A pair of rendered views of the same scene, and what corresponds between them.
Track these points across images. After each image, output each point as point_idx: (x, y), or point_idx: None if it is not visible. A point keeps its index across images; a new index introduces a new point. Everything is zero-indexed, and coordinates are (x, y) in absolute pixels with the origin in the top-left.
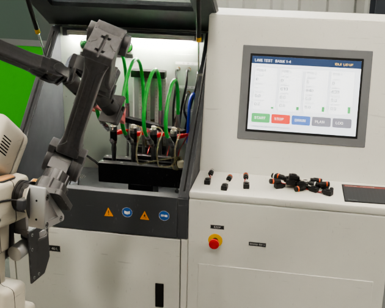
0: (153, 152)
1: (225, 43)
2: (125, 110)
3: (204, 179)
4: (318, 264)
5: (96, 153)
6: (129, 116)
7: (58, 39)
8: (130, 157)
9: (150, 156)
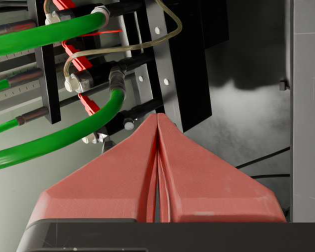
0: (119, 8)
1: None
2: (72, 193)
3: None
4: None
5: (121, 133)
6: (43, 105)
7: None
8: (140, 68)
9: (124, 18)
